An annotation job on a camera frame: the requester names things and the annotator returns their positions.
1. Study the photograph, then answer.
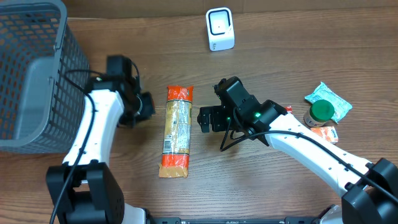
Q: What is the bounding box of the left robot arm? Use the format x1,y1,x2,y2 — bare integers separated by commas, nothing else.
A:
46,55,155,224

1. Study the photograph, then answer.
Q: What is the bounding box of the white barcode scanner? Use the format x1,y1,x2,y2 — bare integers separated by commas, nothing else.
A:
205,7,235,52

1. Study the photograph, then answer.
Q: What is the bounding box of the orange Kleenex tissue pack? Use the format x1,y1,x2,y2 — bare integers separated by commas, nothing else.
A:
310,126,338,144

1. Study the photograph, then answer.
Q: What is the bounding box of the grey plastic mesh basket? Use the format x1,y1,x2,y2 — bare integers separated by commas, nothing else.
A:
1,0,90,154

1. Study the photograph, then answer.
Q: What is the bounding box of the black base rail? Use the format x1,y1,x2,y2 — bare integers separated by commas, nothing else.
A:
146,217,320,224

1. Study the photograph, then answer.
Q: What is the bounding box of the green lidded jar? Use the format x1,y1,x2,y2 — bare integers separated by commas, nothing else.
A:
303,100,335,127

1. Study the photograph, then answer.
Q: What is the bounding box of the red coffee sachet stick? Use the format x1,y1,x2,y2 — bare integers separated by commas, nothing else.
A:
285,106,293,114

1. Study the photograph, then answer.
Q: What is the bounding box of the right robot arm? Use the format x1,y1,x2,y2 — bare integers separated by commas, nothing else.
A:
197,77,397,224

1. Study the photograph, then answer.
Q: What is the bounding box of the teal tissue pack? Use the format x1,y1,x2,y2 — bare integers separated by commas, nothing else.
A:
304,82,353,124

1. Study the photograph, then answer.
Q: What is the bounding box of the orange spaghetti packet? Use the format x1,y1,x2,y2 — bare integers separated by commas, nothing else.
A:
159,85,193,178

